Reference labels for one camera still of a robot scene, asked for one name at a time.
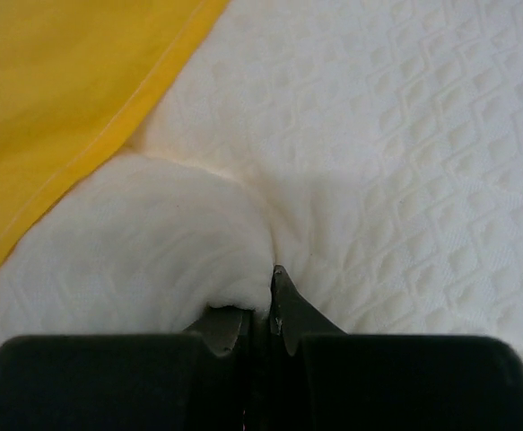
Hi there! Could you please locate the cream quilted pillow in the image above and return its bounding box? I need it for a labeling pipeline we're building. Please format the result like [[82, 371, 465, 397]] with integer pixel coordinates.
[[0, 1, 523, 357]]

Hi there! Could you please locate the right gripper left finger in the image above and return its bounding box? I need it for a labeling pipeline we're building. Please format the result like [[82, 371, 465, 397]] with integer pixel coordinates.
[[0, 307, 250, 430]]

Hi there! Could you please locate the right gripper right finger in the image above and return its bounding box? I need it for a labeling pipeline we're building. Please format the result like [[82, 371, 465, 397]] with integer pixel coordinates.
[[268, 266, 523, 430]]

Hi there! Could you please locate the yellow pillowcase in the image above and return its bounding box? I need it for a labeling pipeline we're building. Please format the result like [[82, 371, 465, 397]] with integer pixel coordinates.
[[0, 1, 226, 266]]

